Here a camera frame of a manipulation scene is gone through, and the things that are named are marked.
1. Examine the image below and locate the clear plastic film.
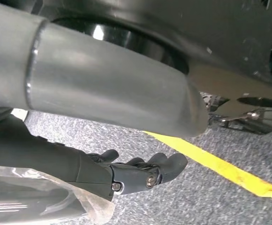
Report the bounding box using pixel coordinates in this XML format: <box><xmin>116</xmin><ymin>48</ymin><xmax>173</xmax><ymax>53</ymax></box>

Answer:
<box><xmin>0</xmin><ymin>165</ymin><xmax>116</xmax><ymax>225</ymax></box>

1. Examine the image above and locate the yellow floor tape line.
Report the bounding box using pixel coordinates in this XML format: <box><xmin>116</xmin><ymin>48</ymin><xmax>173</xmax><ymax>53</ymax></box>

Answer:
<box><xmin>144</xmin><ymin>130</ymin><xmax>272</xmax><ymax>209</ymax></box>

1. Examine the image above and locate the shiny metal robot right foot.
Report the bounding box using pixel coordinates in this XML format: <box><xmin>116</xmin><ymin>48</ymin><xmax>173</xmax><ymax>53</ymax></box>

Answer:
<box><xmin>200</xmin><ymin>91</ymin><xmax>272</xmax><ymax>136</ymax></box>

